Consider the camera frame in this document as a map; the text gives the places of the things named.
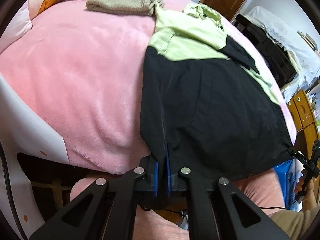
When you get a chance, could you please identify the person's right hand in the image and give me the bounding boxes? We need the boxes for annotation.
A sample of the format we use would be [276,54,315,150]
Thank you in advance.
[295,177,317,212]

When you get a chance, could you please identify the black piano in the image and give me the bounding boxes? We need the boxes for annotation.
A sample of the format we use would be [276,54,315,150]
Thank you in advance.
[233,14,297,88]

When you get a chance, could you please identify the green and black hooded jacket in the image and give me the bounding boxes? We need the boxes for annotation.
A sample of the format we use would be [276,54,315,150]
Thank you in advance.
[140,4,292,181]

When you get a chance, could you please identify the blue plastic bag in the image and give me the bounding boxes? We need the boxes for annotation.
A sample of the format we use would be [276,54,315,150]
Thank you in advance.
[273,159,303,212]

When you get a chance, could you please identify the folded beige knit sweater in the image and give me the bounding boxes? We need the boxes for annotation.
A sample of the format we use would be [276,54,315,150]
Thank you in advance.
[86,0,164,16]

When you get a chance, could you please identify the pink bed sheet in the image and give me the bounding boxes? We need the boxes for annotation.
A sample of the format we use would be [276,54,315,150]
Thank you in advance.
[0,0,297,240]

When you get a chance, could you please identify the wooden drawer cabinet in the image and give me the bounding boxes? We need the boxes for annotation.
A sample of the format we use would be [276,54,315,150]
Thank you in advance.
[287,90,319,159]

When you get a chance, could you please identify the white lace cover cloth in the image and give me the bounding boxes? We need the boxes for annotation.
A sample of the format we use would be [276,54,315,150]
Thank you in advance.
[245,6,319,88]

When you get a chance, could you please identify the stack of books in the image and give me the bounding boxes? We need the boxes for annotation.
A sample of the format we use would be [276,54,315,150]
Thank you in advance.
[297,31,318,51]

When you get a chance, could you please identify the white bear print pillow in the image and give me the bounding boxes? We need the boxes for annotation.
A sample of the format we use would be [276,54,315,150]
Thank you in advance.
[0,1,33,53]

